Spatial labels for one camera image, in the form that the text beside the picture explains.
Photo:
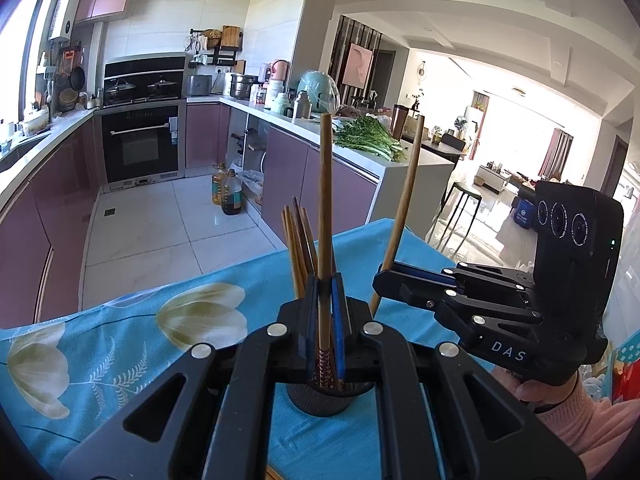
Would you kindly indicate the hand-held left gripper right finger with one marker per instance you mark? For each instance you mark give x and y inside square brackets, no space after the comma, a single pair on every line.
[339,330]

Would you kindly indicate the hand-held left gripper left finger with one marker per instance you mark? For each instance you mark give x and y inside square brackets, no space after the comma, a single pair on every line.
[312,330]

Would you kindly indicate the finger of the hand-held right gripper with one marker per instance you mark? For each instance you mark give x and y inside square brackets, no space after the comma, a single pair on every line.
[405,287]
[417,271]

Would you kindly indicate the black mesh utensil holder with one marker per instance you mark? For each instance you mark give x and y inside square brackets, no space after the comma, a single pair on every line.
[320,402]

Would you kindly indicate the bunch of wooden chopsticks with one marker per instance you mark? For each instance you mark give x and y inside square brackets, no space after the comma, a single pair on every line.
[290,245]

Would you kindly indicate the person's right forearm pink sleeve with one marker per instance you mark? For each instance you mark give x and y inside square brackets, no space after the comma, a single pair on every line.
[600,430]

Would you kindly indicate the person's right hand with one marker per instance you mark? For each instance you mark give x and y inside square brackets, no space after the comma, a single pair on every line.
[530,392]

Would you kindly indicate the blue bag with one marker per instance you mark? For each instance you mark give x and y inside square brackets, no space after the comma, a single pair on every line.
[525,215]

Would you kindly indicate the round black stool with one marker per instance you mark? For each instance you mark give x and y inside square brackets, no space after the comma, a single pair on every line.
[462,189]

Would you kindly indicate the dining table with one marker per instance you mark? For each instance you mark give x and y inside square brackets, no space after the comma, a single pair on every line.
[440,147]

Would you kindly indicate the red curtain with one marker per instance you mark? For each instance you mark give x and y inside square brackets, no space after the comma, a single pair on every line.
[557,152]

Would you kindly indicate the bunch of green vegetables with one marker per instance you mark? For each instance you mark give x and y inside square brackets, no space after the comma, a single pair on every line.
[370,137]

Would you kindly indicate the brown tumbler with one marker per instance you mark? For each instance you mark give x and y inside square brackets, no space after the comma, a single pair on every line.
[399,122]

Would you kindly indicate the purple base cabinet run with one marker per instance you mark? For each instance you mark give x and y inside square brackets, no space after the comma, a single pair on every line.
[300,175]
[50,200]

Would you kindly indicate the dark cooking oil bottle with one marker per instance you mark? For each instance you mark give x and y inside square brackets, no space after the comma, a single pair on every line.
[231,197]

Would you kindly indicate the white plastic bag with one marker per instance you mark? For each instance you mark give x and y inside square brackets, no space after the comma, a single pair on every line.
[252,180]

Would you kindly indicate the blue floral tablecloth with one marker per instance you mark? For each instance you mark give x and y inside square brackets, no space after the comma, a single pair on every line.
[125,360]

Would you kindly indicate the steel vacuum flask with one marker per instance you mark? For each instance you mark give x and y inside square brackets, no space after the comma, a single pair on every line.
[301,106]

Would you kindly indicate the mint green air fryer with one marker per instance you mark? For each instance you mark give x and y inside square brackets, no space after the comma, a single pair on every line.
[315,87]

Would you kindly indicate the white canister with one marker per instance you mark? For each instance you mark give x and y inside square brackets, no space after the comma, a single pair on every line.
[274,94]

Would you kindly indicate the dark wooden slat screen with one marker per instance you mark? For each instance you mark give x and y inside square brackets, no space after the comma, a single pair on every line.
[337,50]

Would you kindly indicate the pink electric kettle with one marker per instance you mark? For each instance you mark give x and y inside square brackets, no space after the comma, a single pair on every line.
[280,70]

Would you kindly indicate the black built-in oven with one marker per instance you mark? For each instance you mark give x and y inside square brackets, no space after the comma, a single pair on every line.
[140,150]

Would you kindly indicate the steel stock pot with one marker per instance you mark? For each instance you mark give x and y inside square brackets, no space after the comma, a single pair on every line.
[243,87]

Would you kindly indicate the black pot with glass lid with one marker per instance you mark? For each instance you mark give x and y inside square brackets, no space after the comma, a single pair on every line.
[119,89]
[162,87]

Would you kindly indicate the wooden cutting board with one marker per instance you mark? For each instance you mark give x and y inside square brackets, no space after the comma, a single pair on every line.
[230,37]

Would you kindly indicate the black stove hood unit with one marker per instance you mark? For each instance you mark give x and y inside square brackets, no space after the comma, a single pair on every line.
[145,67]

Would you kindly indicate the hanging frying pan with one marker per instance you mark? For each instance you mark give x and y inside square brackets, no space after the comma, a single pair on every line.
[77,79]

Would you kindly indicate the white bowl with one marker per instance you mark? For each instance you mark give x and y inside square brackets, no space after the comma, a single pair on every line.
[36,124]

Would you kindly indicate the kitchen window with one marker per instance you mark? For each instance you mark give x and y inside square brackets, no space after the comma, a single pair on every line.
[20,60]

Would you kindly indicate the white water heater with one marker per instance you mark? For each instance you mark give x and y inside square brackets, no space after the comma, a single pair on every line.
[65,10]

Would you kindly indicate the wall ornament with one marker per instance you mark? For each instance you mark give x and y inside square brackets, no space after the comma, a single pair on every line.
[422,72]

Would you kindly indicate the pink wall picture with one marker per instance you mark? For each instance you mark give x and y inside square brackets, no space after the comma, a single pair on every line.
[357,65]

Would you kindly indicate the black wall rack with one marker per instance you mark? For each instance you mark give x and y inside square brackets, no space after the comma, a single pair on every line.
[220,55]

